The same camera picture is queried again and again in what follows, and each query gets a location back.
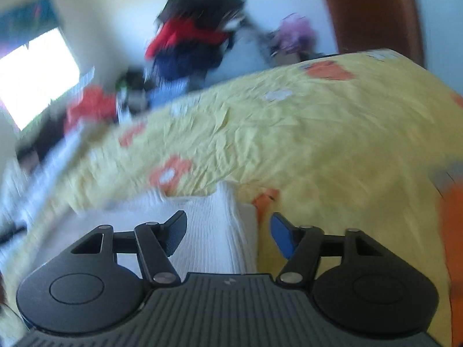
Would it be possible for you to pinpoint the white patterned quilt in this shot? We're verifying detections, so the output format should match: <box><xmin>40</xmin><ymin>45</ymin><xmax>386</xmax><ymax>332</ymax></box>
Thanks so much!
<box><xmin>0</xmin><ymin>129</ymin><xmax>91</xmax><ymax>246</ymax></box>

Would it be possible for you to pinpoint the blue floral wall poster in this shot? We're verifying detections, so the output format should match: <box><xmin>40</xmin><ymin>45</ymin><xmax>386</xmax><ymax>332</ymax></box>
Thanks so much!
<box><xmin>1</xmin><ymin>0</ymin><xmax>60</xmax><ymax>57</ymax></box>

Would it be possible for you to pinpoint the pink plastic bag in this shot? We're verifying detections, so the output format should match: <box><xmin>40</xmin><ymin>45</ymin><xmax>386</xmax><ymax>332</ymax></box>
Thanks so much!
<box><xmin>275</xmin><ymin>13</ymin><xmax>316</xmax><ymax>53</ymax></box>

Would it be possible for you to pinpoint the red plastic bag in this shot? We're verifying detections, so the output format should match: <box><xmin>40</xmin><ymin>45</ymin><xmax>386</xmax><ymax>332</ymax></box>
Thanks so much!
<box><xmin>64</xmin><ymin>85</ymin><xmax>117</xmax><ymax>134</ymax></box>

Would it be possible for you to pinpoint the bright window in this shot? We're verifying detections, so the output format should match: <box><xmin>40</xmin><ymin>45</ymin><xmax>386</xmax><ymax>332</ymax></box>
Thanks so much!
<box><xmin>1</xmin><ymin>28</ymin><xmax>80</xmax><ymax>130</ymax></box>

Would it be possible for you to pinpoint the white ribbed knit sweater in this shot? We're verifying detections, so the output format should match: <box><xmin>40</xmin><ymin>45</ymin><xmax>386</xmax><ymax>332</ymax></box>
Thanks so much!
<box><xmin>43</xmin><ymin>182</ymin><xmax>258</xmax><ymax>276</ymax></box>

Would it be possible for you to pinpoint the brown wooden door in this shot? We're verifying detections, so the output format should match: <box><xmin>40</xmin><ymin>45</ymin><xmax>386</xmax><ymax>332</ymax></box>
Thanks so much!
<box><xmin>326</xmin><ymin>0</ymin><xmax>425</xmax><ymax>66</ymax></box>

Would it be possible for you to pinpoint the yellow patterned bed sheet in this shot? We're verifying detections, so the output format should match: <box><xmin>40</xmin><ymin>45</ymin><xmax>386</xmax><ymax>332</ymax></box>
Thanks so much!
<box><xmin>14</xmin><ymin>48</ymin><xmax>463</xmax><ymax>347</ymax></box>

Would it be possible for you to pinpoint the pile of dark and red clothes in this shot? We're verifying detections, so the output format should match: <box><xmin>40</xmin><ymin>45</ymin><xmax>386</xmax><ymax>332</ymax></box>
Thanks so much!
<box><xmin>144</xmin><ymin>0</ymin><xmax>246</xmax><ymax>82</ymax></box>

